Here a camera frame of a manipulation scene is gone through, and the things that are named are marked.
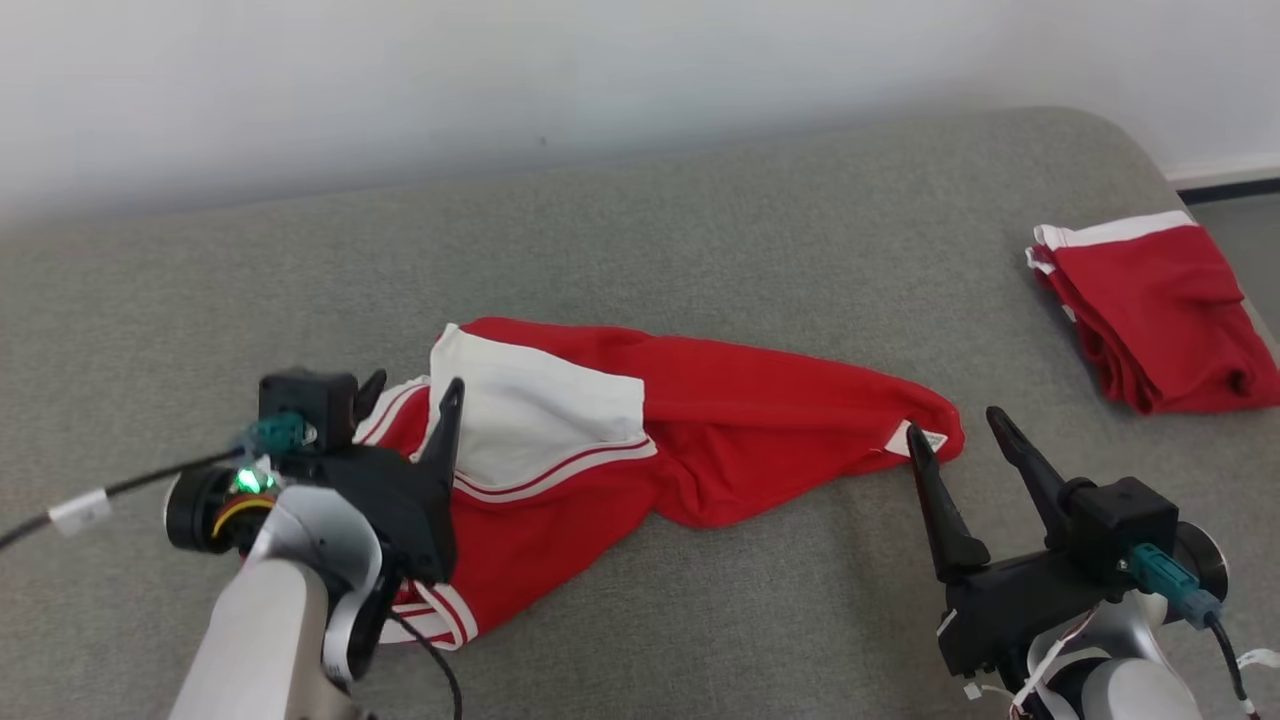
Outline red shirt white striped sleeves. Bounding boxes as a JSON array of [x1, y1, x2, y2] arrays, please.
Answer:
[[355, 318, 966, 651]]

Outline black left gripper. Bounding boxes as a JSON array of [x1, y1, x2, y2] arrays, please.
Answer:
[[288, 369, 466, 588]]

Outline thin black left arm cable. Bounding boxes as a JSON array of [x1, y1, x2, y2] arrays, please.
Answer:
[[385, 608, 466, 720]]

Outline white wall baseboard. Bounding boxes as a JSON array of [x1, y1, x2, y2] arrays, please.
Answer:
[[1165, 155, 1280, 191]]

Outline red shorts white waistband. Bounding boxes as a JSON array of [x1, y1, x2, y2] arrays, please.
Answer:
[[1025, 210, 1280, 416]]

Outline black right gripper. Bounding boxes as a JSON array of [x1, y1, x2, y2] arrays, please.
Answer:
[[905, 405, 1133, 683]]

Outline right camera cable teal plug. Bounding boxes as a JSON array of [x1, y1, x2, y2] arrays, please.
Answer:
[[1128, 543, 1280, 720]]

